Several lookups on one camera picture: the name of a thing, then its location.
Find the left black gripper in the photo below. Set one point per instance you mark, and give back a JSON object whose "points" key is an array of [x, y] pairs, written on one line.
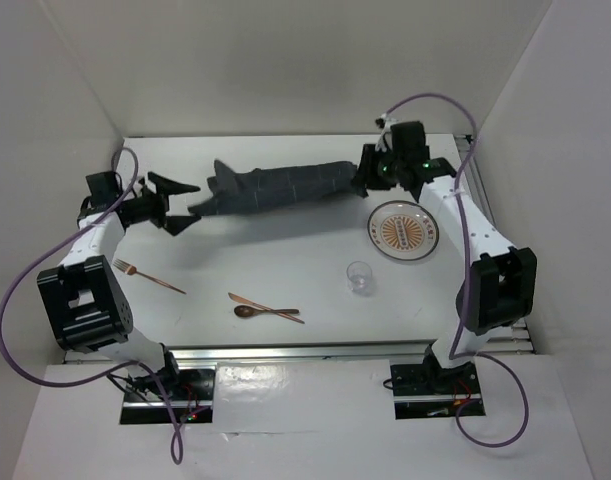
{"points": [[164, 187]]}

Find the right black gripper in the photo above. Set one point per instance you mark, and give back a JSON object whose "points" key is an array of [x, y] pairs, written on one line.
{"points": [[364, 177]]}

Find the dark grey checked cloth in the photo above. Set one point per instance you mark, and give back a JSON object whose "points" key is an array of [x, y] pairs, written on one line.
{"points": [[264, 190]]}

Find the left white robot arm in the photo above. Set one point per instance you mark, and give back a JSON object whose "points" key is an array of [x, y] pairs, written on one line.
{"points": [[86, 307]]}

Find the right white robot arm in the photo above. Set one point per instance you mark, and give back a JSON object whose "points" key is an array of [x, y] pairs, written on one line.
{"points": [[432, 187]]}

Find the patterned glass plate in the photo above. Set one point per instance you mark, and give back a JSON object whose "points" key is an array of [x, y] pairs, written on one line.
{"points": [[403, 231]]}

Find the copper fork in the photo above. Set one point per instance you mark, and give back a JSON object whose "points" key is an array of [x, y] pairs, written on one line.
{"points": [[131, 270]]}

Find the clear plastic cup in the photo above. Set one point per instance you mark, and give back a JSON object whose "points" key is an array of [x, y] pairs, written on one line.
{"points": [[360, 278]]}

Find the copper knife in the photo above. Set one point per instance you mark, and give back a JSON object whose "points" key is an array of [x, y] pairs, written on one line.
{"points": [[243, 301]]}

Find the dark wooden spoon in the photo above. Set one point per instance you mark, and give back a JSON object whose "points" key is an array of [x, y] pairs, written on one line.
{"points": [[246, 311]]}

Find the front aluminium rail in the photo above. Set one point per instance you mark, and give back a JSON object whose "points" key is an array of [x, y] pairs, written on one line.
{"points": [[515, 345]]}

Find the aluminium rail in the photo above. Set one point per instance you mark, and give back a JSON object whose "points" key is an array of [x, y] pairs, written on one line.
{"points": [[499, 283], [515, 345]]}

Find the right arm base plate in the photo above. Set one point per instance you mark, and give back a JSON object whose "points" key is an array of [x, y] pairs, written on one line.
{"points": [[416, 396]]}

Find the right aluminium rail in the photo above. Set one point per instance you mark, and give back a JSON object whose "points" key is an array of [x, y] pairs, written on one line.
{"points": [[499, 283]]}

